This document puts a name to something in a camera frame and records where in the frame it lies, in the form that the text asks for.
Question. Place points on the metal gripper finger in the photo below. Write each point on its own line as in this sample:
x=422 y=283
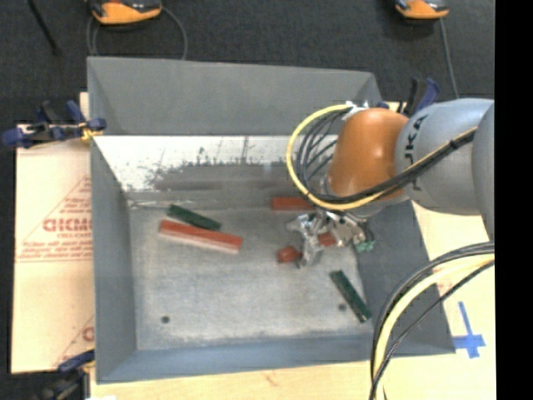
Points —
x=310 y=251
x=300 y=226

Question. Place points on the red-brown block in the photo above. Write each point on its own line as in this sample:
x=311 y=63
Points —
x=289 y=203
x=200 y=236
x=287 y=255

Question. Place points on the dark green flat block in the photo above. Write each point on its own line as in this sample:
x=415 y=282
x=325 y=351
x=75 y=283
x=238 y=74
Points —
x=350 y=295
x=193 y=217

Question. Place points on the grey metal bin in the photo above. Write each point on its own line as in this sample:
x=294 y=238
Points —
x=233 y=290

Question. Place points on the brown cardboard board red print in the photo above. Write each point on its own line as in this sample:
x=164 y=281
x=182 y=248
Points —
x=50 y=265

